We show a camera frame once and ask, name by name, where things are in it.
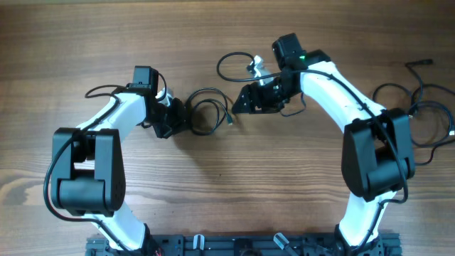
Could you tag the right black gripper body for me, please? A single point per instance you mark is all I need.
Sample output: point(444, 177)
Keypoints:
point(274, 94)

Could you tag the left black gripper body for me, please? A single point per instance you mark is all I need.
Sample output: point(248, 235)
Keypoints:
point(170, 120)

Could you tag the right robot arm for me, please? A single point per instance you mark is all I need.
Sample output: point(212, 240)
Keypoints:
point(377, 157)

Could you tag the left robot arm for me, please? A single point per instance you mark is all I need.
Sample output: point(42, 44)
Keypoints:
point(86, 182)

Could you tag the left white rail clip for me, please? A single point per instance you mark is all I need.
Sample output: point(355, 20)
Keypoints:
point(199, 242)

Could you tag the white rail clip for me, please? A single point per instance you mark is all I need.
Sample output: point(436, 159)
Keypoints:
point(281, 241)
point(199, 242)

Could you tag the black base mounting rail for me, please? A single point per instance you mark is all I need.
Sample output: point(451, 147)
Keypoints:
point(387, 244)

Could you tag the right white rail clip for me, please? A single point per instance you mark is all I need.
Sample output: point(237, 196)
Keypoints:
point(281, 241)

